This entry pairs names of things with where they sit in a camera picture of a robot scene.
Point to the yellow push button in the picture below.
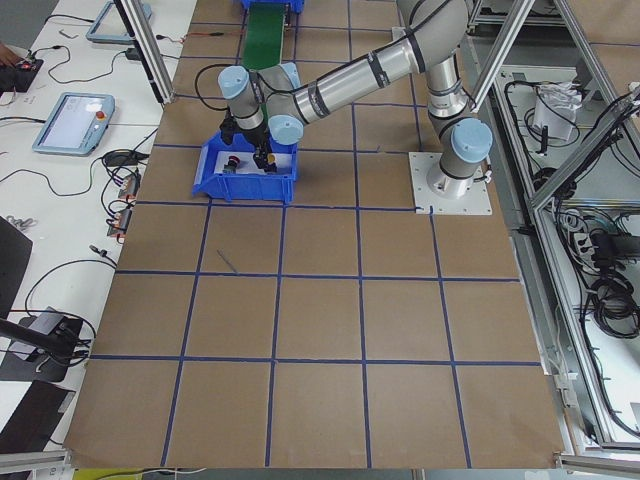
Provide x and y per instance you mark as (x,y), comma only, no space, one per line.
(271,163)

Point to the aluminium frame post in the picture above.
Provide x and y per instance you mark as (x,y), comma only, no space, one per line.
(140,32)

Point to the blue teach pendant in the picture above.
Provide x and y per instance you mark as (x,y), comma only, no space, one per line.
(76,124)
(108,27)

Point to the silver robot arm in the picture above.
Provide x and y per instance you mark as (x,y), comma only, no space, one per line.
(270,105)

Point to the red push button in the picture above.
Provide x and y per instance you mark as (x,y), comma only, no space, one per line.
(232,164)

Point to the blue plastic bin left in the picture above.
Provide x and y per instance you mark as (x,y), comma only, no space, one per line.
(271,187)

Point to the person hand at desk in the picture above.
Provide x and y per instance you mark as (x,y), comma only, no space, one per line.
(8,58)

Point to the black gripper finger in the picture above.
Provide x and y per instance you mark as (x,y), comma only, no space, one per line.
(259,158)
(267,152)

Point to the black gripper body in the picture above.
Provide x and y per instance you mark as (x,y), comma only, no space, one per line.
(259,141)

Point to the blue teach pendant far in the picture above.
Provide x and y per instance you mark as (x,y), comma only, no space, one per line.
(108,27)

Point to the white foam sheet left bin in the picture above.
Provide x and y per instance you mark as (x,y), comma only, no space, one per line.
(247,166)

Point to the blue teach pendant near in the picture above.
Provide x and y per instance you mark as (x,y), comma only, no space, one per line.
(76,124)

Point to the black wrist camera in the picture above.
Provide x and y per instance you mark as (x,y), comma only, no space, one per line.
(228,130)

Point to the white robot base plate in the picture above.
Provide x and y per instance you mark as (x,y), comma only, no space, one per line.
(436,194)

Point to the green conveyor belt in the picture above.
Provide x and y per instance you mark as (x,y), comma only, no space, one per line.
(264,33)

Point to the black monitor stand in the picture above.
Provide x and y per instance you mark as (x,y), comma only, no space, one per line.
(42,347)

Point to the white crumpled paper bag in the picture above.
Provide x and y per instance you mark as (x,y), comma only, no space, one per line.
(556,109)

